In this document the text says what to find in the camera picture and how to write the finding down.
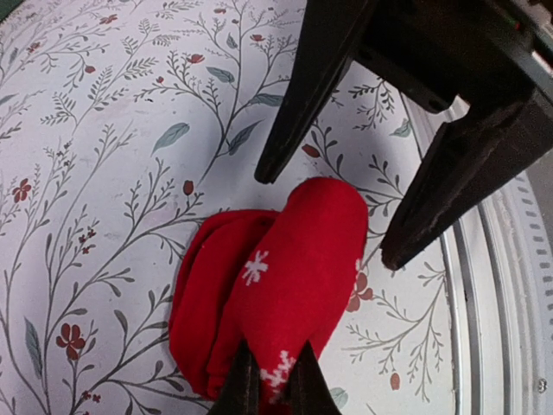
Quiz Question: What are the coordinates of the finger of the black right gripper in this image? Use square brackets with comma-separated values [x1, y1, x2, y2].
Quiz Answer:
[254, 0, 376, 184]
[381, 93, 552, 271]

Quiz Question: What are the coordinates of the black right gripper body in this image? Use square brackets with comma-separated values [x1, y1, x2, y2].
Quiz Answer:
[356, 1, 552, 113]

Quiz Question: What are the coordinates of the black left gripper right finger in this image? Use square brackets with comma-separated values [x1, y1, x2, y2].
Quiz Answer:
[289, 342, 340, 415]

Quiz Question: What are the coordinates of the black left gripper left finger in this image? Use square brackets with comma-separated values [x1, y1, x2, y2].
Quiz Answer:
[213, 341, 260, 415]

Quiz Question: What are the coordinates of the red sock pair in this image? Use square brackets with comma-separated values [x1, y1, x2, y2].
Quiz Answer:
[168, 177, 368, 413]

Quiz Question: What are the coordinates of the floral white table mat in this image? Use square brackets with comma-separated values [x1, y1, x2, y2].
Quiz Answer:
[1, 1, 455, 414]

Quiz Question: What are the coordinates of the aluminium front rail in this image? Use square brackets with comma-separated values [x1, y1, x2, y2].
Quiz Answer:
[397, 99, 553, 415]

